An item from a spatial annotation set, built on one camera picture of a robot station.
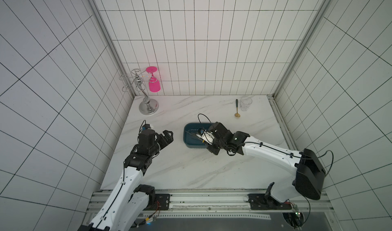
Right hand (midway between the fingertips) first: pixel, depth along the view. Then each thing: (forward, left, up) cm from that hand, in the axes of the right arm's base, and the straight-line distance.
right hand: (203, 143), depth 81 cm
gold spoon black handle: (+29, -23, -11) cm, 39 cm away
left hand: (0, +20, +3) cm, 20 cm away
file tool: (-1, +4, +10) cm, 11 cm away
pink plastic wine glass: (+43, +38, +2) cm, 57 cm away
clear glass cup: (+40, -30, -8) cm, 51 cm away
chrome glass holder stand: (+33, +43, -10) cm, 55 cm away
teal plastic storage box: (+7, +8, -10) cm, 15 cm away
